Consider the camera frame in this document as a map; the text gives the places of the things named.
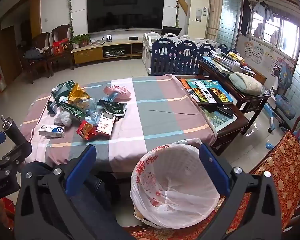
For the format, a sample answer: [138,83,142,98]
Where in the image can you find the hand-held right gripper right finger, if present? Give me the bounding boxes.
[199,144,283,240]

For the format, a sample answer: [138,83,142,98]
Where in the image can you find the beige curtain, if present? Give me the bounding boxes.
[206,0,224,42]

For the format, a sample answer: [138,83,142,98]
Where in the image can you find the person's left forearm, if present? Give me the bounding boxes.
[0,197,17,240]

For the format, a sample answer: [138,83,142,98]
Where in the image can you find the black television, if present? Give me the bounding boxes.
[87,0,165,34]

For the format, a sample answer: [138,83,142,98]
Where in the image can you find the dark bag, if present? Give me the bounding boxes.
[23,47,44,61]

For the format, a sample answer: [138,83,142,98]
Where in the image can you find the hanging clothes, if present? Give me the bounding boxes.
[240,0,276,37]

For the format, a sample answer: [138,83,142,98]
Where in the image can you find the dark green patterned wrapper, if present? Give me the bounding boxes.
[97,99,127,117]

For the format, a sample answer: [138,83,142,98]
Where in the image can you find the red gift box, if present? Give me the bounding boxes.
[52,38,70,56]

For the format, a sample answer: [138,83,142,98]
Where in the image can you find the potted green plant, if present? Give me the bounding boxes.
[71,33,92,49]

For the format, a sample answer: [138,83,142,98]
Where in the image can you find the black stereo player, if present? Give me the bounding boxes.
[103,47,126,58]

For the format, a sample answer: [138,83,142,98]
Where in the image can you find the white standing air conditioner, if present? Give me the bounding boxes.
[187,0,210,40]

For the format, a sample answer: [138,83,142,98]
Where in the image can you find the plaid tablecloth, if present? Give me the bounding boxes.
[21,74,218,178]

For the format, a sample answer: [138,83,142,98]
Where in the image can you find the large green white bag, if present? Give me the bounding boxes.
[51,80,77,107]

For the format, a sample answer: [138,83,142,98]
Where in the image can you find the red and white carton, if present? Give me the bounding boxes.
[95,112,116,134]

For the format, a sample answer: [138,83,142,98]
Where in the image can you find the window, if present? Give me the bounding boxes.
[251,7,300,61]

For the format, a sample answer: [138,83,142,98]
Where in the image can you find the colourful books and remotes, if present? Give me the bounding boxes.
[202,80,234,104]

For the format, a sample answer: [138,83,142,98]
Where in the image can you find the navy playpen fence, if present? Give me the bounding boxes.
[150,38,240,76]

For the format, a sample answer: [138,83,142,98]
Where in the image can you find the orange picture book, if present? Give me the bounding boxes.
[179,78,194,93]

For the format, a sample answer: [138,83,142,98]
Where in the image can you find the yellow snack bag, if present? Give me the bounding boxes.
[68,83,92,105]

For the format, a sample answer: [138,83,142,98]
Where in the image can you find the stack of books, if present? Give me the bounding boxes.
[202,49,257,77]

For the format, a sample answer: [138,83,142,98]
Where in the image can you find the dark wooden side table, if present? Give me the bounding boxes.
[198,55,272,113]

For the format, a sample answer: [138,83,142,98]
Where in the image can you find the black monitor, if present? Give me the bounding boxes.
[161,26,183,41]

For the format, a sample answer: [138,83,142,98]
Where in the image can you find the blue face mask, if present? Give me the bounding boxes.
[85,111,101,126]

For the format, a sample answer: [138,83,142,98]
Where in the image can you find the white playpen fence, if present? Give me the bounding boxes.
[142,32,218,75]

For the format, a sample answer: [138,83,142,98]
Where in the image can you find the white remote control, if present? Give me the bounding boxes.
[198,80,216,104]

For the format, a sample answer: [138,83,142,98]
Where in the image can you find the carved wooden armchair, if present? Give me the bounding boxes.
[51,24,75,71]
[17,32,53,85]

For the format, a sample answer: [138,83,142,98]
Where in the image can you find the pink plastic bag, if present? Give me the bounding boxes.
[103,85,132,100]

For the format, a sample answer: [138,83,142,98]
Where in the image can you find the wooden chair with red cushion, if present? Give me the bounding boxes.
[125,116,300,240]

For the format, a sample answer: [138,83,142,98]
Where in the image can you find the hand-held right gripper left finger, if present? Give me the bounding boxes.
[14,144,130,240]

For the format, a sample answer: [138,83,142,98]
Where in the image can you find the white plastic bag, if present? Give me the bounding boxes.
[55,109,73,127]

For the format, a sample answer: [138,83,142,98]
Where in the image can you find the white medicine box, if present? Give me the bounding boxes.
[38,124,66,139]

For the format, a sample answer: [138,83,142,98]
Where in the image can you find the blue child's chair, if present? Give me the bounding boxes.
[263,61,297,133]

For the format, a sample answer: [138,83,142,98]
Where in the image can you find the wooden television cabinet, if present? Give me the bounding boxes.
[71,38,147,65]

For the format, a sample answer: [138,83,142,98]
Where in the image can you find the clear plastic bag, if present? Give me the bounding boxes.
[81,97,98,116]

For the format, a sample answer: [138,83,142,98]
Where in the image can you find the white lined wastebasket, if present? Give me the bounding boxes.
[130,139,222,229]

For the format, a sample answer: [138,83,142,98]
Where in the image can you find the children's wall charts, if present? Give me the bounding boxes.
[243,41,276,72]

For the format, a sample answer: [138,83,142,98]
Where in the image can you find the red snack wrapper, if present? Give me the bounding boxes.
[76,120,98,141]

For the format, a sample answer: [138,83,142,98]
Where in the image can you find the wooden door frame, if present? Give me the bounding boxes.
[0,0,42,87]

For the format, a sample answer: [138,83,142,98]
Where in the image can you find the green plush cushion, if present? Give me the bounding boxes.
[229,72,264,96]

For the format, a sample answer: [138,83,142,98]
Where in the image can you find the green picture book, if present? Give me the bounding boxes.
[185,79,211,103]

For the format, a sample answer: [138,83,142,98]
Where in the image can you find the green ivy garland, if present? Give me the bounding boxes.
[175,0,181,28]
[68,0,74,38]

